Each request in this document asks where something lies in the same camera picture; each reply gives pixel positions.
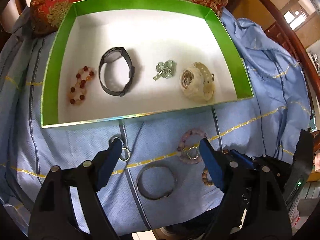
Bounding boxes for green stone brooch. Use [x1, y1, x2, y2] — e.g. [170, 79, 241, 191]
[153, 60, 177, 81]

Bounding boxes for light blue plaid cloth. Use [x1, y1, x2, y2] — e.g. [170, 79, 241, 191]
[1, 9, 310, 235]

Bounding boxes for silver metal bangle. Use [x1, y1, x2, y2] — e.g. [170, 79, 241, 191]
[136, 164, 177, 200]

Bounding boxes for green cardboard box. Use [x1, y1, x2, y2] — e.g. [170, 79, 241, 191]
[41, 0, 253, 128]

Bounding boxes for white chunky wristwatch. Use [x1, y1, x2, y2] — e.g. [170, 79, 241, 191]
[180, 62, 215, 103]

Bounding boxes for black wristwatch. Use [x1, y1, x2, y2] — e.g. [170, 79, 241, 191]
[98, 47, 135, 97]

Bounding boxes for silver interlinked rings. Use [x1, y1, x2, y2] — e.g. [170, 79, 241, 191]
[108, 135, 131, 162]

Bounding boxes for dark wooden chair frame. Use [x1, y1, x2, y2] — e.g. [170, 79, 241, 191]
[259, 0, 320, 100]

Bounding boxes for studded gold ring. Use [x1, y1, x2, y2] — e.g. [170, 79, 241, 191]
[184, 147, 200, 160]

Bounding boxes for red orange bead bracelet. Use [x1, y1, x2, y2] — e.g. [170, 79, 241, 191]
[68, 65, 96, 106]

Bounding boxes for brown wooden bead bracelet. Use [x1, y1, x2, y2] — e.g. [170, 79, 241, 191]
[202, 149, 230, 187]

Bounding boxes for pink bead bracelet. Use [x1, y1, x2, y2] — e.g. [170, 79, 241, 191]
[177, 128, 208, 165]

